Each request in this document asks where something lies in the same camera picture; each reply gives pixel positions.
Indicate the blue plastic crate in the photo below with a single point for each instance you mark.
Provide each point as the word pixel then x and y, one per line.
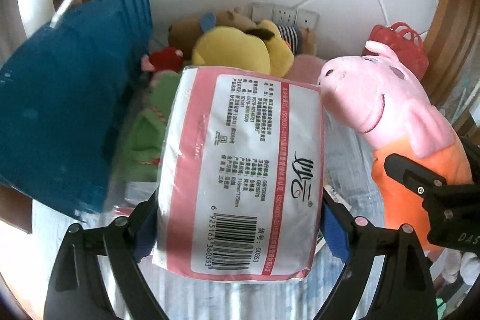
pixel 64 95

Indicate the small red pig plush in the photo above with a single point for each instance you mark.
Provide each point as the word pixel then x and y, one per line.
pixel 168 59

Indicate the white gloved hand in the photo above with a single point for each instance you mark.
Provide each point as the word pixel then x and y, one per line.
pixel 465 265

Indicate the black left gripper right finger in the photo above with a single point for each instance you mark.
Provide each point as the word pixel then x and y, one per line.
pixel 390 261

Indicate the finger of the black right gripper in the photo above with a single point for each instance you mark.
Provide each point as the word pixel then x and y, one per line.
pixel 413 176

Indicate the yellow duck plush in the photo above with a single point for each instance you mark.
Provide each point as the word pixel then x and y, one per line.
pixel 260 49

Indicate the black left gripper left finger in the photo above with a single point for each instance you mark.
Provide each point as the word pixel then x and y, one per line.
pixel 77 286

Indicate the striped plush toy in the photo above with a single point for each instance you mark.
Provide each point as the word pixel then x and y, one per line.
pixel 300 40

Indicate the pink starfish plush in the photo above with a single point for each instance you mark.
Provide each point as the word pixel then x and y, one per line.
pixel 305 69

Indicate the white wall socket strip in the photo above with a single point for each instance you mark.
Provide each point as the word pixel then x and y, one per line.
pixel 283 15

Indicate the green plush toy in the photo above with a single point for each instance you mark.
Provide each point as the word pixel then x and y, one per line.
pixel 141 148

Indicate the brown plush toy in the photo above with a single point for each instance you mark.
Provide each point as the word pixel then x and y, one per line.
pixel 183 34

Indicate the pink tissue pack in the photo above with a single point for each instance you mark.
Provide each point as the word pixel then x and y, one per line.
pixel 240 183

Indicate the pink pig plush orange dress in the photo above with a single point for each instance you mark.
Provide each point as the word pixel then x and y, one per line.
pixel 382 100

